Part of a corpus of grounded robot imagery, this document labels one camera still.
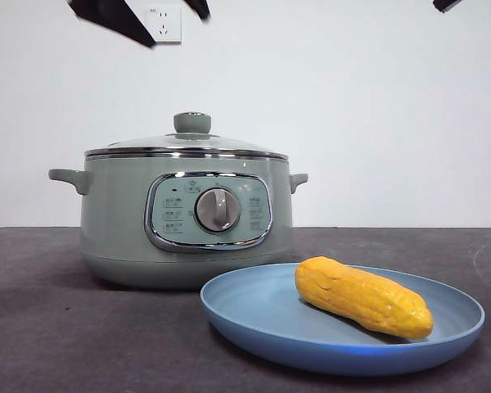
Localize white wall power socket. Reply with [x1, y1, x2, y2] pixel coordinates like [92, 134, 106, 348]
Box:
[141, 6, 182, 46]

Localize blue round plate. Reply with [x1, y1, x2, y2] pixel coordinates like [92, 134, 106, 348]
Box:
[199, 262, 485, 377]

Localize yellow corn cob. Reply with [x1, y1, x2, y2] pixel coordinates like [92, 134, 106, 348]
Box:
[294, 255, 435, 341]

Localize glass lid with green knob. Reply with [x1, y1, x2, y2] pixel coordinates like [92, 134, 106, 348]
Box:
[83, 111, 290, 160]

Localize sage green electric steamer pot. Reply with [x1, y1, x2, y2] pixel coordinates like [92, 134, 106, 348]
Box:
[47, 156, 309, 291]

